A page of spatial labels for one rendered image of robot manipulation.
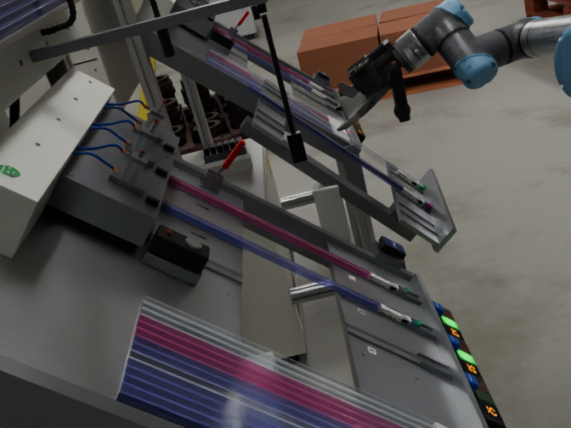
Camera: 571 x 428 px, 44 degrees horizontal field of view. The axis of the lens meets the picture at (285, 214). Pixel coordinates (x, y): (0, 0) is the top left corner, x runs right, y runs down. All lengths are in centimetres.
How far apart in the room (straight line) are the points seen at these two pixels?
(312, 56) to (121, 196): 405
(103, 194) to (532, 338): 176
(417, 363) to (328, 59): 393
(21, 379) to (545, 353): 189
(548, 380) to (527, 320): 31
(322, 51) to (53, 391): 436
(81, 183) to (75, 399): 34
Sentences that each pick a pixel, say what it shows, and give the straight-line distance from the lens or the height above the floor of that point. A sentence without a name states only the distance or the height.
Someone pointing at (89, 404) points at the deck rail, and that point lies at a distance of 70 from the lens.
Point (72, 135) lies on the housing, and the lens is 101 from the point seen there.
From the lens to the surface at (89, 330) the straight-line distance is 80.
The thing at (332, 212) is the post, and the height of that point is 77.
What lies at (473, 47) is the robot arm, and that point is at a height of 110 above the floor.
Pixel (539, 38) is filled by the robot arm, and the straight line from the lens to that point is 147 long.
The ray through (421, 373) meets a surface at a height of 76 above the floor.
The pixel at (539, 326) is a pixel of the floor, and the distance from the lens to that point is 249.
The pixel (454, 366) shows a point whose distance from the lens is 118.
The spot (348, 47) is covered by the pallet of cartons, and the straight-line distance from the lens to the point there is 491.
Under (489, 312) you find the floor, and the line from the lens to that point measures 257.
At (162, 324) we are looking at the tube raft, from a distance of 84.
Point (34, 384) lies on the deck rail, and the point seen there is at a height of 113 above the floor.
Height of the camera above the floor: 147
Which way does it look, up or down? 24 degrees down
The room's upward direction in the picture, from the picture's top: 15 degrees counter-clockwise
